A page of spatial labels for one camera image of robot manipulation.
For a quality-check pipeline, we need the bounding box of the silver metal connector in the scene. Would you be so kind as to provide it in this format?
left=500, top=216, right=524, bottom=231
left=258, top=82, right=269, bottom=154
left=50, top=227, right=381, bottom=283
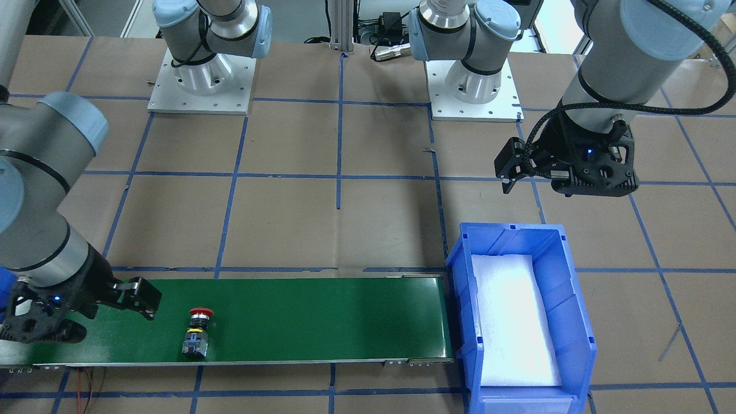
left=371, top=44, right=412, bottom=62

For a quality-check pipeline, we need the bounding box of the aluminium frame post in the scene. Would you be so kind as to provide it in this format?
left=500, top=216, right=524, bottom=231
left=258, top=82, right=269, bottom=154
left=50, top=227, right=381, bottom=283
left=325, top=1, right=358, bottom=55

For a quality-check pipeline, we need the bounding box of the cardboard box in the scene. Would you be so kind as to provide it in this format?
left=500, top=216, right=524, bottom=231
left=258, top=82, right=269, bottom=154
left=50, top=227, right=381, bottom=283
left=689, top=13, right=735, bottom=62

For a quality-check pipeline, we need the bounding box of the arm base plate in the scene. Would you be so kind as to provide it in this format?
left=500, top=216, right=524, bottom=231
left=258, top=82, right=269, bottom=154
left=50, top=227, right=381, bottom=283
left=148, top=51, right=258, bottom=115
left=425, top=60, right=524, bottom=122

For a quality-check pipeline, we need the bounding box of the blue bin beside left arm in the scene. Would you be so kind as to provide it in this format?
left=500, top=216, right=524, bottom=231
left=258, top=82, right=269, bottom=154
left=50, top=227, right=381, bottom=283
left=447, top=223, right=597, bottom=413

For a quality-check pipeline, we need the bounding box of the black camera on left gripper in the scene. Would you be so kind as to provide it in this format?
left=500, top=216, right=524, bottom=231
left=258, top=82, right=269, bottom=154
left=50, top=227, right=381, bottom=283
left=494, top=137, right=534, bottom=183

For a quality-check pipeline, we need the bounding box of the green conveyor belt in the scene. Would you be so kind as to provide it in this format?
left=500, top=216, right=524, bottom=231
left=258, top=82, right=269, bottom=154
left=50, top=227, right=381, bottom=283
left=2, top=276, right=453, bottom=367

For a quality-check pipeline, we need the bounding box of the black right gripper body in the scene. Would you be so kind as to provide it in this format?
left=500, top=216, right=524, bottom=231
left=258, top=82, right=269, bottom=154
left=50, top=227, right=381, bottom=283
left=1, top=247, right=121, bottom=344

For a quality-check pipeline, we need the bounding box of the red emergency stop button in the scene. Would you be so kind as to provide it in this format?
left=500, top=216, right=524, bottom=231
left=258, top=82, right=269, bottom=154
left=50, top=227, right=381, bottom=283
left=181, top=307, right=214, bottom=358

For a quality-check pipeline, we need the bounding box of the braided black cable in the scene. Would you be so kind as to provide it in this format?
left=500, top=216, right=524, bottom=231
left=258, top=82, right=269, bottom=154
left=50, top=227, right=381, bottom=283
left=523, top=0, right=736, bottom=167

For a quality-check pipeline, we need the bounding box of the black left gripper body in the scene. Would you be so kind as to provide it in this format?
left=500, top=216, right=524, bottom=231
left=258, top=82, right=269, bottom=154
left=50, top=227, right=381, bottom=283
left=532, top=113, right=639, bottom=197

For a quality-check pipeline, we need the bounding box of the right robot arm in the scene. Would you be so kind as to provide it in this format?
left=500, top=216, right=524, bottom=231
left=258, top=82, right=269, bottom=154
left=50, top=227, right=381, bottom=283
left=1, top=1, right=273, bottom=343

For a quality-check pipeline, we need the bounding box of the black power adapter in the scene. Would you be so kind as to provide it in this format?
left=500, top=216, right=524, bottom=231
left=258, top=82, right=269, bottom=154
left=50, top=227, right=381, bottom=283
left=378, top=11, right=403, bottom=37

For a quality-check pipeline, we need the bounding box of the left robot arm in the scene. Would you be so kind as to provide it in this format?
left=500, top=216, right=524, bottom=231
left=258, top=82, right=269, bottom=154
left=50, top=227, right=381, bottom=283
left=408, top=1, right=734, bottom=197

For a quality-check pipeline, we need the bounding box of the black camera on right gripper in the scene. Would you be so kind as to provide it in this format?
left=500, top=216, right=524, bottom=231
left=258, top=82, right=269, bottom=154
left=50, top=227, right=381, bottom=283
left=113, top=277, right=162, bottom=321

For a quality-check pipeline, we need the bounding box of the white foam pad bin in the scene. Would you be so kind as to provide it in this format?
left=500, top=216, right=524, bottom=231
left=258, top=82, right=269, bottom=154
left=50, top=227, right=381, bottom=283
left=471, top=255, right=562, bottom=387

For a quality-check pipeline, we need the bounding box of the blue bin beside right arm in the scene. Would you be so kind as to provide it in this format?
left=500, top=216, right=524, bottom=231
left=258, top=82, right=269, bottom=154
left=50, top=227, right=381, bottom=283
left=0, top=267, right=17, bottom=324

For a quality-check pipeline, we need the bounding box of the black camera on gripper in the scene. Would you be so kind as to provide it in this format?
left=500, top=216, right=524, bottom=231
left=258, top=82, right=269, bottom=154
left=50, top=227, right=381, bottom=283
left=494, top=137, right=534, bottom=183
left=113, top=277, right=162, bottom=321

